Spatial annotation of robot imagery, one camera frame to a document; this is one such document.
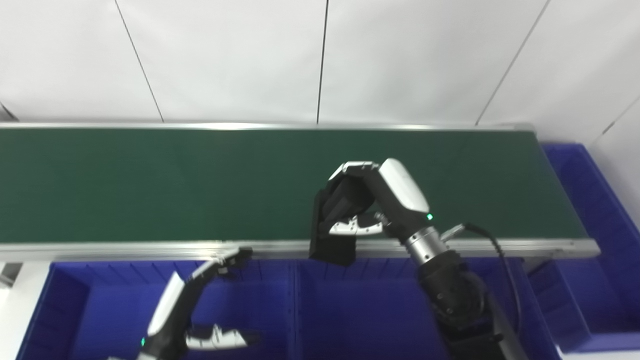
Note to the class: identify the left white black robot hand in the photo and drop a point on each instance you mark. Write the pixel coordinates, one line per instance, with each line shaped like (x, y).
(172, 310)

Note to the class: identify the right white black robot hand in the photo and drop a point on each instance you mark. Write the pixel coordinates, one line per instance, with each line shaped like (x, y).
(400, 195)

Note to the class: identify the black cylinder block part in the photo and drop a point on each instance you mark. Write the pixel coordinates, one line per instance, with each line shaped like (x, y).
(332, 247)

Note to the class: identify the blue plastic bin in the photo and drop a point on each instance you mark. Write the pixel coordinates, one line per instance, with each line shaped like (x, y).
(110, 310)
(595, 250)
(365, 320)

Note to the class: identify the green conveyor belt aluminium frame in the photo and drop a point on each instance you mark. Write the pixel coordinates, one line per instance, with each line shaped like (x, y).
(150, 185)

